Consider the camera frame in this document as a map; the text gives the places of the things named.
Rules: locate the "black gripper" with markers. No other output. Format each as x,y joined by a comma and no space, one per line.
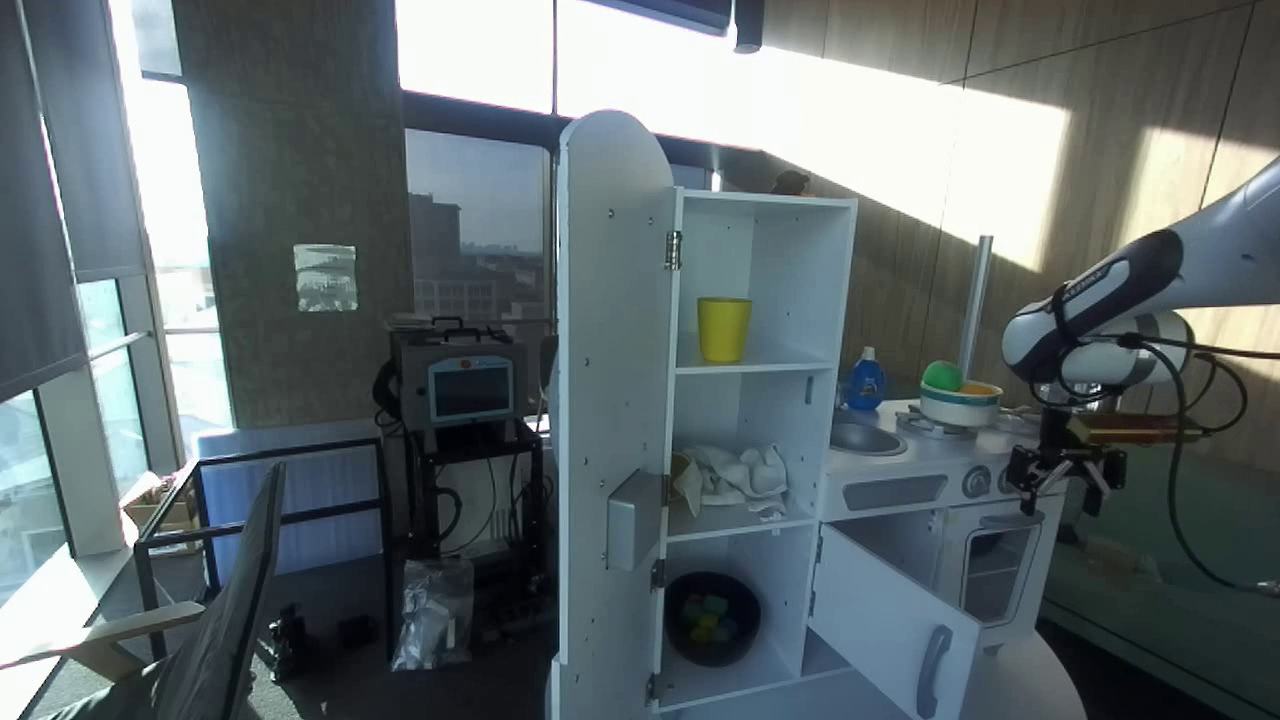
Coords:
1060,433

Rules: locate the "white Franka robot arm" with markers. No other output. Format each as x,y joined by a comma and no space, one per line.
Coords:
1225,252

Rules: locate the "grey stove knob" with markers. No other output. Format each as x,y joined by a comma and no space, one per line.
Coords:
977,483

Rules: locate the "white oven door with window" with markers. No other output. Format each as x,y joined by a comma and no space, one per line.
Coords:
1012,574

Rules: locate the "white bowl with green item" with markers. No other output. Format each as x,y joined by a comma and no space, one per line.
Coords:
960,399

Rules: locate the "green glass table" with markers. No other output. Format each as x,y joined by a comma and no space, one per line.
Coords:
1174,601

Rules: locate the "silver pole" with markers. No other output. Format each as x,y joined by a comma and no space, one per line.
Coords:
977,300

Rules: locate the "grey toy sink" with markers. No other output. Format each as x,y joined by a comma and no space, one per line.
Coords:
871,436

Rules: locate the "blue bottle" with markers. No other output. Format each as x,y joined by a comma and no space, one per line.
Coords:
866,386

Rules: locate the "white crumpled cloth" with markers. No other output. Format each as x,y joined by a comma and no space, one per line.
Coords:
741,479

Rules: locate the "white toy kitchen unit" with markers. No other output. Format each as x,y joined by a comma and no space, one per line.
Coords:
784,265

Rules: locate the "yellow cup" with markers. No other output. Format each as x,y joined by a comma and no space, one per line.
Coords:
725,331

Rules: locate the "black bowl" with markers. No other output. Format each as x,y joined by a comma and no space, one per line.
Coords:
713,617

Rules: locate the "tall white cabinet door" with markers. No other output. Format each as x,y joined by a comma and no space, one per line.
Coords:
614,332

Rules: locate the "grey device with screen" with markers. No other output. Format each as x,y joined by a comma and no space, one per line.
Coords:
461,382

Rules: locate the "black metal cart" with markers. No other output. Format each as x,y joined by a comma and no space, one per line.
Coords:
443,465

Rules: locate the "clear plastic bag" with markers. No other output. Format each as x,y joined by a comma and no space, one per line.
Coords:
430,620

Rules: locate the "dark flat panel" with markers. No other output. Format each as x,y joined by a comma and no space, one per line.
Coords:
235,627

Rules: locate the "cardboard box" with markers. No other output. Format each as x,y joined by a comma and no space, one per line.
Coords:
152,507

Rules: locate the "beige cardboard flap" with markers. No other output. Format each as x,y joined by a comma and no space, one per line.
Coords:
104,638

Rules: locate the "dark roller blind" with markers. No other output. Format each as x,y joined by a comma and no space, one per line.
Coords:
41,200

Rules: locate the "paper sheet on wall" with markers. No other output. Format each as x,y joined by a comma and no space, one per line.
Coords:
327,278

